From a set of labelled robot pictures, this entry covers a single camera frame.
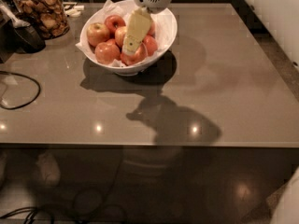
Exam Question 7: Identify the silver spoon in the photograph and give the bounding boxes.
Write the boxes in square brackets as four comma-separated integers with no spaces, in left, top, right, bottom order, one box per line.
[0,1,30,28]

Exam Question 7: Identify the black cables on floor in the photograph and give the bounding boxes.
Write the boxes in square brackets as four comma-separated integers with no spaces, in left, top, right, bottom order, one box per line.
[0,147,129,224]

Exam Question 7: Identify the white sock foot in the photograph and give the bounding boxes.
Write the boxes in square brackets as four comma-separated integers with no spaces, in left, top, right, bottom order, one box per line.
[36,152,61,187]

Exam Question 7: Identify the yellow-red apple far left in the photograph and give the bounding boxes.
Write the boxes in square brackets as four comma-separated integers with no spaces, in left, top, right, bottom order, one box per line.
[87,22,110,47]

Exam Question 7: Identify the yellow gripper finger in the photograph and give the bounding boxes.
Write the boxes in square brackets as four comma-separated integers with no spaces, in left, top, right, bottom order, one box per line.
[122,7,152,56]

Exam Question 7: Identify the white ceramic bowl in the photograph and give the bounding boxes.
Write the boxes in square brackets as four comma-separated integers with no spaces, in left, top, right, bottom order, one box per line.
[79,0,178,77]

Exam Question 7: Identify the black round appliance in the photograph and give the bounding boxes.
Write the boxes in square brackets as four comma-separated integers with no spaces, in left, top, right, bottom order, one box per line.
[12,20,46,53]

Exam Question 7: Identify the white small items behind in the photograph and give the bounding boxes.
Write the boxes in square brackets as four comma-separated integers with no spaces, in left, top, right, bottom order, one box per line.
[64,5,85,18]

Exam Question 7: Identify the black cable on table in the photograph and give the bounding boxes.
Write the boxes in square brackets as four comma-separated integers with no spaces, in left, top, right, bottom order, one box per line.
[0,70,42,111]

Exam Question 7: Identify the glass jar of chips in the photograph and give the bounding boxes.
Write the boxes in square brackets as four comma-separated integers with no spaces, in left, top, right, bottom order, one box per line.
[13,0,69,39]

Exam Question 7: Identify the small red apple hidden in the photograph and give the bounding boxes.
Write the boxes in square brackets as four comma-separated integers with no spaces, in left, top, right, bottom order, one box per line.
[107,38,116,45]

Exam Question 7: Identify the red apple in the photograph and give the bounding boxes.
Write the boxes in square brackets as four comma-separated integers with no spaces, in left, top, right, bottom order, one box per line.
[143,35,158,56]
[115,26,127,48]
[121,44,148,66]
[94,42,121,64]
[147,21,155,36]
[104,15,126,35]

